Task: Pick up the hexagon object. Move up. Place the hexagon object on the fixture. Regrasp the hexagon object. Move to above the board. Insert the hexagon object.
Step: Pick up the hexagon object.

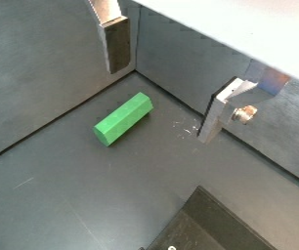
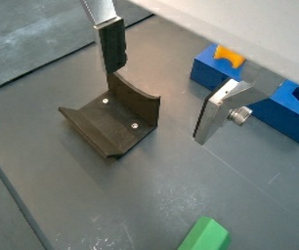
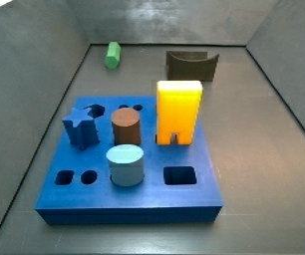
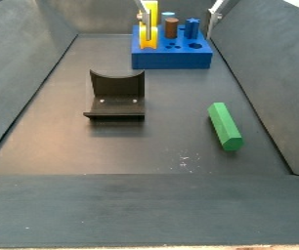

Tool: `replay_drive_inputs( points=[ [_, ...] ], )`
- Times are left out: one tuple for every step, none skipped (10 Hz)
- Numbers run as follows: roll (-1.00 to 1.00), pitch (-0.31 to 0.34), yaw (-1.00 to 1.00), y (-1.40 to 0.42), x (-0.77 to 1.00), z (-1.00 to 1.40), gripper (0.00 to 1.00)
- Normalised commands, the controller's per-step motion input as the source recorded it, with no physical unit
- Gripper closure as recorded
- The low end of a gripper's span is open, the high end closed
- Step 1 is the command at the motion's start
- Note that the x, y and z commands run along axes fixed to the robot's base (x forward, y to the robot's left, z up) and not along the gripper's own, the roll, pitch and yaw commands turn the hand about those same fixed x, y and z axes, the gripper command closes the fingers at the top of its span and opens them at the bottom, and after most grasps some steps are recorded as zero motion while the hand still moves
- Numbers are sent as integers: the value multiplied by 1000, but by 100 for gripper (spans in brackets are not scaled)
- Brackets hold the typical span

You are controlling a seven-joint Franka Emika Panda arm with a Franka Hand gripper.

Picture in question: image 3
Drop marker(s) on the yellow arch block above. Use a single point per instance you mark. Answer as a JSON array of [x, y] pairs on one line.
[[177, 100]]

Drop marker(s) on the dark blue star peg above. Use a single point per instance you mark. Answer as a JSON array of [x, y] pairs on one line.
[[80, 127]]

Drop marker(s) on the green hexagon prism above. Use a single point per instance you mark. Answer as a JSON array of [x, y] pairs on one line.
[[113, 54]]

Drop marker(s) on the black curved cradle stand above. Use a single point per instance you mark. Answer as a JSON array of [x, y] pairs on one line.
[[187, 65]]

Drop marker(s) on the light blue cylinder peg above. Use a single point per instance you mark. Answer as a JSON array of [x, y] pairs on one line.
[[125, 160]]

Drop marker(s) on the blue foam peg board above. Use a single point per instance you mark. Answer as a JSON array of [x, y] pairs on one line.
[[179, 191]]

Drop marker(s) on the brown cylinder peg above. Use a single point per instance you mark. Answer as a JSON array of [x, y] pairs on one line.
[[125, 123]]

